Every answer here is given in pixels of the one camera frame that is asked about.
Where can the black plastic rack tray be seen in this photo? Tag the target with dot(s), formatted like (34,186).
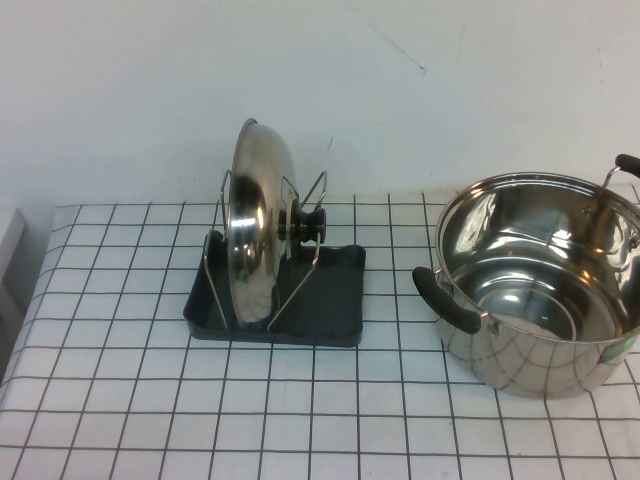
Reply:
(330,300)

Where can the grey white box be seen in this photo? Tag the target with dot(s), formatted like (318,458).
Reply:
(10,250)

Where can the stainless steel pot lid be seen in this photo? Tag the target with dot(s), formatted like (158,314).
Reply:
(250,225)

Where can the white black-grid tablecloth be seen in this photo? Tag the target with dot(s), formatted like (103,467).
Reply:
(150,400)

